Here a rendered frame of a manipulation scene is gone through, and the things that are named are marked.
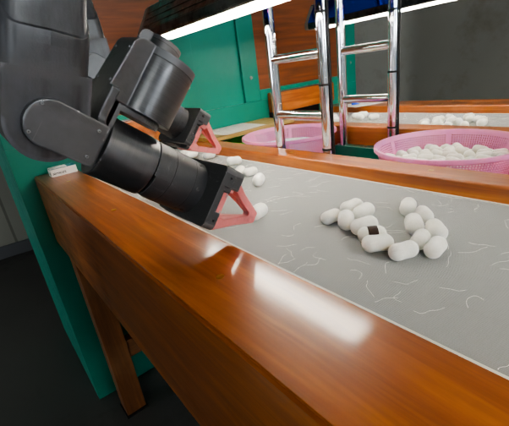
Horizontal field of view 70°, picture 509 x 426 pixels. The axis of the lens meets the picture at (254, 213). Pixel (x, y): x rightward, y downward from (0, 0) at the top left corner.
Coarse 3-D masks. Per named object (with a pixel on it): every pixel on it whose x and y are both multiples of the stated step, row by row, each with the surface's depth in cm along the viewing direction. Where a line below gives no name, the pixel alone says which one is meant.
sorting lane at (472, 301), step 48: (288, 192) 64; (336, 192) 61; (384, 192) 58; (432, 192) 55; (240, 240) 48; (288, 240) 46; (336, 240) 45; (480, 240) 40; (336, 288) 35; (384, 288) 34; (432, 288) 33; (480, 288) 32; (432, 336) 28; (480, 336) 27
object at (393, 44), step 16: (336, 0) 90; (400, 0) 79; (336, 16) 92; (400, 16) 81; (336, 32) 93; (400, 32) 82; (352, 48) 91; (368, 48) 88; (384, 48) 85; (400, 48) 83; (352, 96) 96; (368, 96) 92; (384, 96) 89; (352, 144) 103
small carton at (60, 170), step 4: (64, 164) 92; (68, 164) 91; (72, 164) 91; (48, 168) 90; (52, 168) 89; (56, 168) 89; (60, 168) 89; (64, 168) 90; (68, 168) 90; (72, 168) 91; (76, 168) 92; (48, 172) 91; (52, 172) 88; (56, 172) 89; (60, 172) 89; (64, 172) 90; (68, 172) 91; (52, 176) 89; (56, 176) 89
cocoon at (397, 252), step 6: (408, 240) 39; (390, 246) 38; (396, 246) 38; (402, 246) 38; (408, 246) 38; (414, 246) 38; (390, 252) 38; (396, 252) 38; (402, 252) 37; (408, 252) 38; (414, 252) 38; (396, 258) 38; (402, 258) 38
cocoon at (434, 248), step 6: (432, 240) 38; (438, 240) 38; (444, 240) 38; (426, 246) 38; (432, 246) 37; (438, 246) 37; (444, 246) 38; (426, 252) 38; (432, 252) 37; (438, 252) 37; (432, 258) 38
